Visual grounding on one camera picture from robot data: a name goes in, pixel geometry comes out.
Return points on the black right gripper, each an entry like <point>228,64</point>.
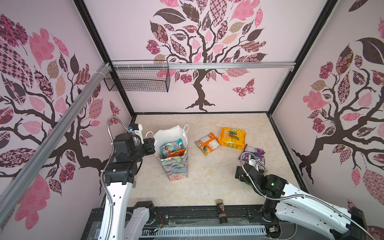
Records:
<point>236,172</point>

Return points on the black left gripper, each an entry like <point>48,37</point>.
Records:
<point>149,143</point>

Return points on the teal snack bag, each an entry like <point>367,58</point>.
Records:
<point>171,147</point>

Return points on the orange chips bag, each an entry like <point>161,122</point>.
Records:
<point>178,153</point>

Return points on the floral paper bag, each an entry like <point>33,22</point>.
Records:
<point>176,168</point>

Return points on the purple snack bag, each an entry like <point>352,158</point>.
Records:
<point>254,157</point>

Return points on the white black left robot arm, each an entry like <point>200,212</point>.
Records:
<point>117,181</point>

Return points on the orange snack bag with label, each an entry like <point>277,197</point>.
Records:
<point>208,144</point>

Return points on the yellow orange snack bag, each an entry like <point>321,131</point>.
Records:
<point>233,138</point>

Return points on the small brown black bottle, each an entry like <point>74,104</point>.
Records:
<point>222,215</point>

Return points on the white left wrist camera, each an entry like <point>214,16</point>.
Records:
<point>137,129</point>

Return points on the white slotted cable duct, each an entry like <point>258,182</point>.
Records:
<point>224,231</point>

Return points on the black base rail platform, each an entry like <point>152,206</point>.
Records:
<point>240,215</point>

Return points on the black wire basket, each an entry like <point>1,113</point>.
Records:
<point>139,76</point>

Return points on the aluminium rail back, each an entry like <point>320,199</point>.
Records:
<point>205,66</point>

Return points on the aluminium rail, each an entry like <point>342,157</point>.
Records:
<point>23,180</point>
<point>205,66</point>

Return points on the aluminium rail left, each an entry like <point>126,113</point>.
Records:
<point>23,180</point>

